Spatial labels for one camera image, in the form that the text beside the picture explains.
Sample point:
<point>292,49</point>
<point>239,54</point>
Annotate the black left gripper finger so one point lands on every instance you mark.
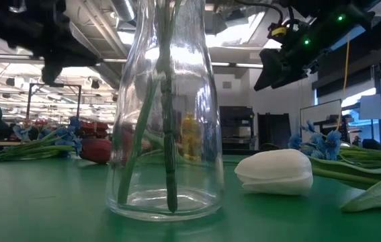
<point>79,53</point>
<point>51,72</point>

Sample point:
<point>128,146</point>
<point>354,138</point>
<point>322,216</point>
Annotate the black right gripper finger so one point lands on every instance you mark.
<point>294,75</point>
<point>271,67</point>

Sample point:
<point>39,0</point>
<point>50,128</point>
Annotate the blue artificial flower bunch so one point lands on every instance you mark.
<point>324,144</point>
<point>25,151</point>

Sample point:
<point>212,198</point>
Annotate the red artificial tulip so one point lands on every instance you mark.
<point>136,144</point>
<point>96,150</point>

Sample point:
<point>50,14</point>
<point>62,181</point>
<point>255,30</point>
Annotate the white artificial tulip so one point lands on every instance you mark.
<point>274,171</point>

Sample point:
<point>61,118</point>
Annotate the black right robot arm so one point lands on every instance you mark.
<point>354,13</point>

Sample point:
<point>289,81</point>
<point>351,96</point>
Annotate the clear glass vase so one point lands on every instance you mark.
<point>197,101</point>

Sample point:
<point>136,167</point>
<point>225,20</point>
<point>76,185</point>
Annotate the ceiling light tube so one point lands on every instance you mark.
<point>237,64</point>

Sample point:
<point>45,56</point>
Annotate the white board panel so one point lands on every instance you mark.
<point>318,117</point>

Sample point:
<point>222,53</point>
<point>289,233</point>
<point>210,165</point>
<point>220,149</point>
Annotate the black cabinet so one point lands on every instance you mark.
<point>274,131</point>

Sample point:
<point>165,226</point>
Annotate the black equipment rack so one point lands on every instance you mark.
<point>237,127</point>

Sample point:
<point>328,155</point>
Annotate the white sheet board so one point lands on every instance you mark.
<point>378,106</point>

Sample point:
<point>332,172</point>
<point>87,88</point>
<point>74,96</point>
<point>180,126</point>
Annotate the black chair back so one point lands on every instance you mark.
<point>371,144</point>

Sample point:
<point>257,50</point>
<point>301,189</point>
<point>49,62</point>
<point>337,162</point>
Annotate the green table mat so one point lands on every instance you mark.
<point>42,201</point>

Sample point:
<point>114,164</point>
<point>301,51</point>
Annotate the black table border frame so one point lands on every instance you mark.
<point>240,152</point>

